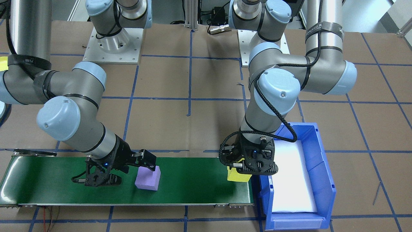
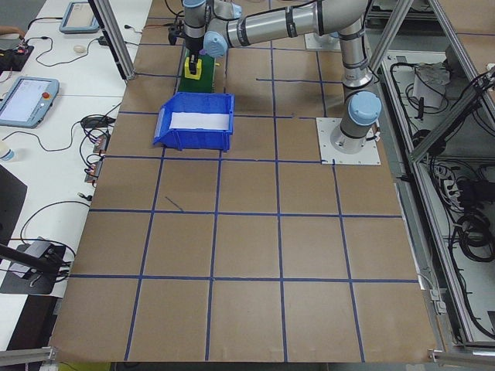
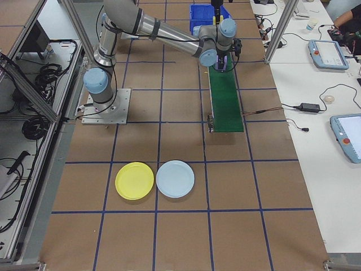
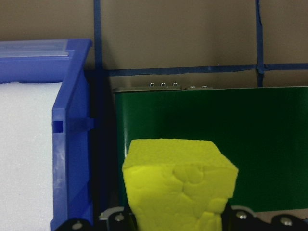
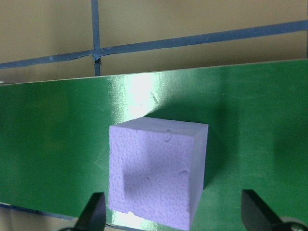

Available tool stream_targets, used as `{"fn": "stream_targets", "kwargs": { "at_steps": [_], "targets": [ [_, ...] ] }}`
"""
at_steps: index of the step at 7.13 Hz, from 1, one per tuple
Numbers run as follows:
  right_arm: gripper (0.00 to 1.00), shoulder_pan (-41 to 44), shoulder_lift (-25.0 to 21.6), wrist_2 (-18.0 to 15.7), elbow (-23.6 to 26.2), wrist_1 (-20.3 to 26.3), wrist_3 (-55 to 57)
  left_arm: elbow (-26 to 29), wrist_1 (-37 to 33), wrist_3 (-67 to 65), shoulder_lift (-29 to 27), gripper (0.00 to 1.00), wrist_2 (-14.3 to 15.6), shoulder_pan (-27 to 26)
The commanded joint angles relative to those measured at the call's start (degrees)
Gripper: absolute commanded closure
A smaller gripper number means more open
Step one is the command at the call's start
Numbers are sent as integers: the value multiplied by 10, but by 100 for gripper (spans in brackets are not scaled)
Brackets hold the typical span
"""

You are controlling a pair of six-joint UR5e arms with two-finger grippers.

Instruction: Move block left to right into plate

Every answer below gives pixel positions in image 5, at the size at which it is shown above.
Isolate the green conveyor belt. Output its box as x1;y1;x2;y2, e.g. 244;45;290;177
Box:
0;58;308;231

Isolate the purple foam block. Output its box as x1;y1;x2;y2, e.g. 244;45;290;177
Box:
108;117;209;231

